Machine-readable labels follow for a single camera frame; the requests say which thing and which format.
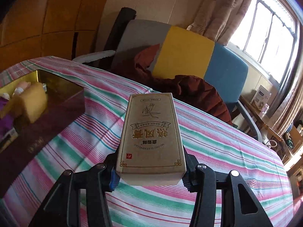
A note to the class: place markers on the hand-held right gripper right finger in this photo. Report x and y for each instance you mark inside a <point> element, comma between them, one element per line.
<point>187,182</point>

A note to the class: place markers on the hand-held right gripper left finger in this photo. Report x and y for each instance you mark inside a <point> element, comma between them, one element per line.
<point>113,182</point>

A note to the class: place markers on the beige cardboard box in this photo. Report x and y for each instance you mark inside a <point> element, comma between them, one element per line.
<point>151,134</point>

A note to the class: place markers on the gold tin box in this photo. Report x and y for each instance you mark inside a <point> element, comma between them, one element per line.
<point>47,132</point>

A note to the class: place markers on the yellow sponge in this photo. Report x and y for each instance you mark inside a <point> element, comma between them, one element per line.
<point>33,101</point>

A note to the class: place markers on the purple packet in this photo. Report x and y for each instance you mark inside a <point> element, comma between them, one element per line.
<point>6,120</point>

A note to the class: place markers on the peach mushroom makeup sponge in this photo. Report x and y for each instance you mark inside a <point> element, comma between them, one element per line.
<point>23,84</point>

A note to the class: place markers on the striped tablecloth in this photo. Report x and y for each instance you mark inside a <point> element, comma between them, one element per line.
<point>213,146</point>

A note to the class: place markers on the maroon jacket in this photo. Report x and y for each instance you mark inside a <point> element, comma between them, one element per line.
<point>196,92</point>

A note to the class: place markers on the white printed carton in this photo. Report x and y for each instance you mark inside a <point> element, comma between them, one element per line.
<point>260,99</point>

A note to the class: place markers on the beige patterned curtain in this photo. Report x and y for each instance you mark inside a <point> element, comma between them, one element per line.
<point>286,108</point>
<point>224,9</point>

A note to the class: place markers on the grey yellow blue armchair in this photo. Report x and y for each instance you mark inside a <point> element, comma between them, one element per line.
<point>187,52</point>

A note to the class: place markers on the black rolled mat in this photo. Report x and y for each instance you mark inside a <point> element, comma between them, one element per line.
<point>120,28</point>

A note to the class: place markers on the window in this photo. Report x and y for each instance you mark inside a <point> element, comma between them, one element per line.
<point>267,35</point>

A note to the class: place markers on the wooden panelled wardrobe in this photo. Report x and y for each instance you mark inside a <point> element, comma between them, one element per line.
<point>59,16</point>

